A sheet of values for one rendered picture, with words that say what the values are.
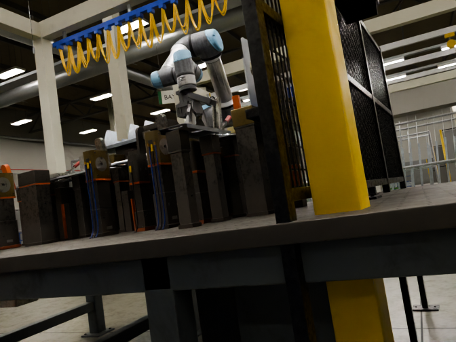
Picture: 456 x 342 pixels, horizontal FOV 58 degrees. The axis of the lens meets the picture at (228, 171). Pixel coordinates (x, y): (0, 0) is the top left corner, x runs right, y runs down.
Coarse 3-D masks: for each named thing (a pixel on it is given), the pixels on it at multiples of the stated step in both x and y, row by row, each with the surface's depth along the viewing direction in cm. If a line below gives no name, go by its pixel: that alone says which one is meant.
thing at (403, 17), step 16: (448, 0) 652; (384, 16) 692; (400, 16) 681; (416, 16) 671; (432, 16) 672; (432, 48) 841; (224, 64) 814; (240, 64) 800; (432, 64) 978; (208, 80) 830; (416, 80) 1172; (432, 80) 1155
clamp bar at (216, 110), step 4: (212, 96) 177; (216, 100) 180; (220, 100) 180; (216, 104) 179; (220, 104) 179; (212, 108) 179; (216, 108) 179; (220, 108) 178; (212, 112) 179; (216, 112) 179; (220, 112) 178; (212, 116) 178; (216, 116) 178; (220, 116) 177; (212, 120) 178; (216, 120) 178; (220, 120) 177; (216, 124) 178; (220, 124) 176; (220, 128) 176
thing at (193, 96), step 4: (192, 92) 164; (188, 96) 165; (192, 96) 164; (196, 96) 163; (200, 96) 162; (204, 96) 161; (208, 96) 162; (200, 100) 162; (204, 100) 161; (208, 100) 160; (212, 100) 161; (208, 104) 161; (212, 104) 162
